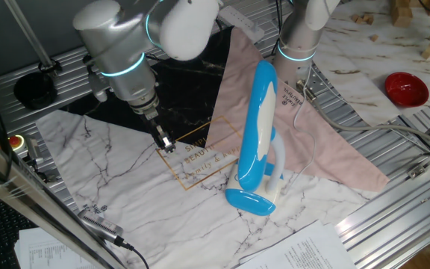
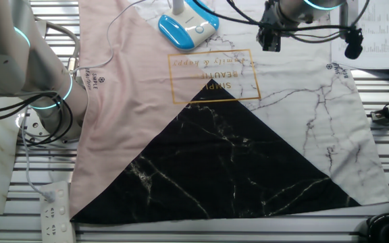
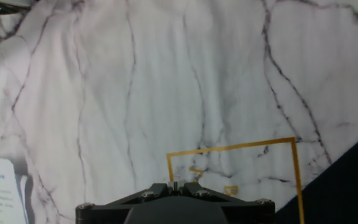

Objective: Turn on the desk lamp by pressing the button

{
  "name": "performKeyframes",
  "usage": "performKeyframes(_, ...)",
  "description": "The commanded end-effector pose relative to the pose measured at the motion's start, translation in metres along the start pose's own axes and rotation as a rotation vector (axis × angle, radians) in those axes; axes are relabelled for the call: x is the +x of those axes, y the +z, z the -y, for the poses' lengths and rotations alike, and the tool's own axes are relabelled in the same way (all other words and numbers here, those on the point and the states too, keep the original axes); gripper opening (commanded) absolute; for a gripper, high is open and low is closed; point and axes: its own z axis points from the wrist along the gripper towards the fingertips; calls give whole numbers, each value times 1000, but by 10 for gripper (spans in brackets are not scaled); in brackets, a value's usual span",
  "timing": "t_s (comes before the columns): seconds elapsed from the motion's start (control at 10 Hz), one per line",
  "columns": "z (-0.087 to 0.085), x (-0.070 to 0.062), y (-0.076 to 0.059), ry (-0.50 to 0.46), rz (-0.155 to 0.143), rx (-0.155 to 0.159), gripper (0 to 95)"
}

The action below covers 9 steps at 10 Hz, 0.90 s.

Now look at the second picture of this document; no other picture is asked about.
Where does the marble pink black tablecloth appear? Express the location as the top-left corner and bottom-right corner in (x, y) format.
(68, 0), (389, 225)

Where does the black cable coil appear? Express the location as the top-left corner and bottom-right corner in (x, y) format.
(0, 92), (74, 148)

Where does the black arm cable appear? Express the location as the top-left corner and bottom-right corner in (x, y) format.
(226, 0), (371, 45)
(192, 0), (353, 33)

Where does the thin white lamp cable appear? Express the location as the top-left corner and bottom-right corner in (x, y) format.
(20, 0), (148, 203)

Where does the thick grey robot cable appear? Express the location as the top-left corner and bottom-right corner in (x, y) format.
(44, 20), (81, 74)

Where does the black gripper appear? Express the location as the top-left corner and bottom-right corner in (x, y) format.
(257, 1), (283, 53)

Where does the white power strip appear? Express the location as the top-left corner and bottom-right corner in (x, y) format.
(38, 180), (77, 243)

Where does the blue white desk lamp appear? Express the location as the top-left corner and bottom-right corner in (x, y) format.
(157, 0), (220, 52)

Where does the black round stand base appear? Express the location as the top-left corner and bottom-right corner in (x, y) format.
(359, 212), (389, 243)

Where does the printed paper sheet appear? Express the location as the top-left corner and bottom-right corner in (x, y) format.
(329, 0), (389, 70)

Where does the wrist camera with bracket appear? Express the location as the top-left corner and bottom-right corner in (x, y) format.
(338, 5), (365, 61)

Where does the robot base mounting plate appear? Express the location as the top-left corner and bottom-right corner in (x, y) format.
(15, 107), (80, 149)

